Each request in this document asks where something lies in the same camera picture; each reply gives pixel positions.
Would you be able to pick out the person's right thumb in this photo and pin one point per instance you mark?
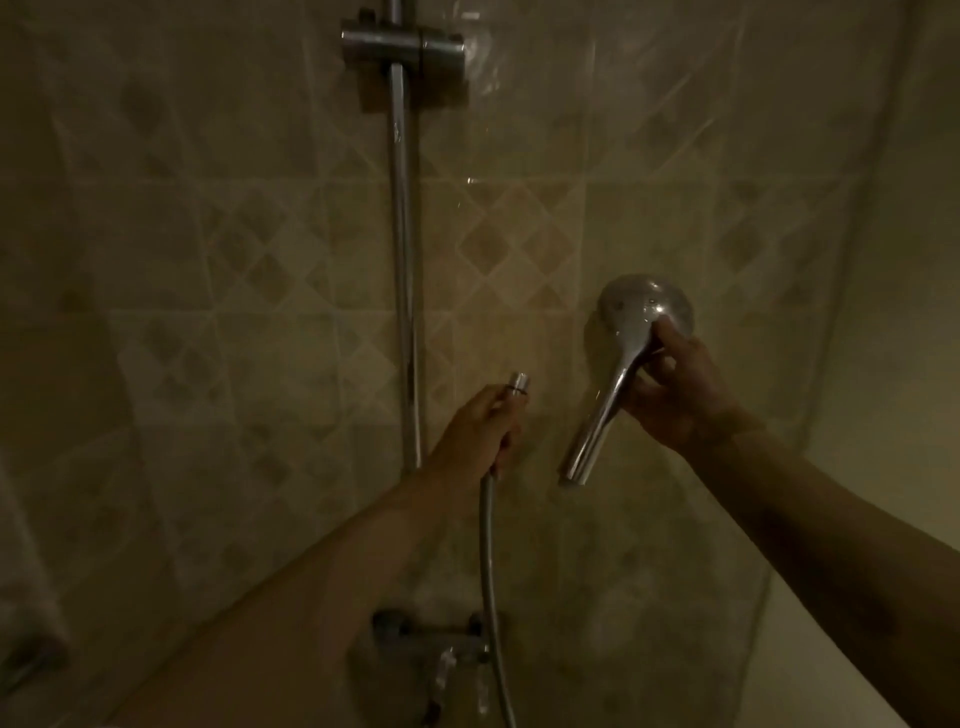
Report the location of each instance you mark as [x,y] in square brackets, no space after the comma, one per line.
[671,337]

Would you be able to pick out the chrome shower mixer tap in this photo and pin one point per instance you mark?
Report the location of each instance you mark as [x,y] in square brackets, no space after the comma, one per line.
[439,645]

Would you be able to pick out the person's left hand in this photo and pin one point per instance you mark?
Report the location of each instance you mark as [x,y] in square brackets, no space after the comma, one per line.
[471,439]

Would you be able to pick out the chrome shower riser rail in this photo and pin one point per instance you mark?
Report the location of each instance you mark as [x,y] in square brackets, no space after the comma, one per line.
[403,247]

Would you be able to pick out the person's right forearm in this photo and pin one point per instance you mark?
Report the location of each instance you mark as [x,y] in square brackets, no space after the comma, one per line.
[832,555]

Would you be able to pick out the person's left forearm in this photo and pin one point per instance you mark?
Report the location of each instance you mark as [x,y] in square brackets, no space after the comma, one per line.
[300,607]

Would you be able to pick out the person's right hand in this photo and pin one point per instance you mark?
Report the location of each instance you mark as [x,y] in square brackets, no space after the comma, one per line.
[686,401]

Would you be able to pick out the person's left fingers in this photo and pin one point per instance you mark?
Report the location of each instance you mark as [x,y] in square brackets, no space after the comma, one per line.
[506,420]

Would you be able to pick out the chrome shower head holder bracket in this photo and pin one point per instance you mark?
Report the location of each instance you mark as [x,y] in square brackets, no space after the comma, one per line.
[401,46]

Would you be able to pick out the chrome handheld shower head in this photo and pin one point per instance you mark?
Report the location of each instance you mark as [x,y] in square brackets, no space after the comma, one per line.
[626,352]

